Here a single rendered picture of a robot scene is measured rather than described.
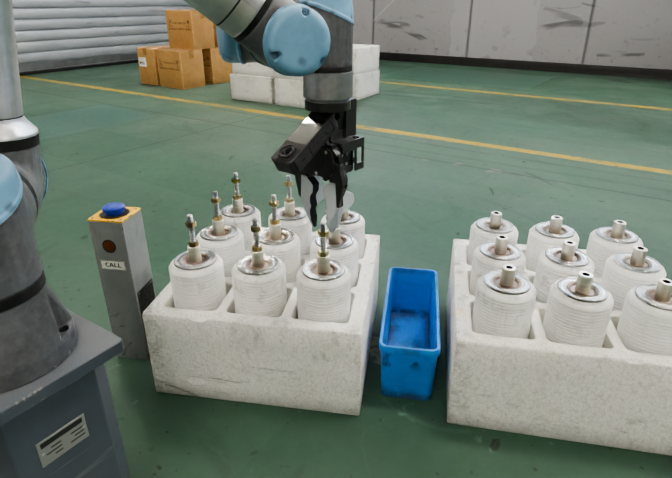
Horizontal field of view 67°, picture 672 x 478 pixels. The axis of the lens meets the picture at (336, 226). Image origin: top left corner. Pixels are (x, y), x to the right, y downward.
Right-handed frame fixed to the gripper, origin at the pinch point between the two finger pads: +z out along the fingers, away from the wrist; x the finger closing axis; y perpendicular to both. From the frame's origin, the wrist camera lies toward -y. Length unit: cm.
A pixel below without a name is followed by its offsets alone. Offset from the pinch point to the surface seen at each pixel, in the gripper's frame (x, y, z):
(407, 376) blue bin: -14.7, 6.6, 28.8
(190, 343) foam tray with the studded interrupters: 16.1, -17.2, 21.8
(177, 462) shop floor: 6.9, -28.4, 34.3
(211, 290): 15.9, -11.6, 13.5
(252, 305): 7.9, -9.2, 14.6
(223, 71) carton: 317, 244, 25
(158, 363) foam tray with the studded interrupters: 22.1, -20.5, 27.1
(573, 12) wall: 100, 505, -22
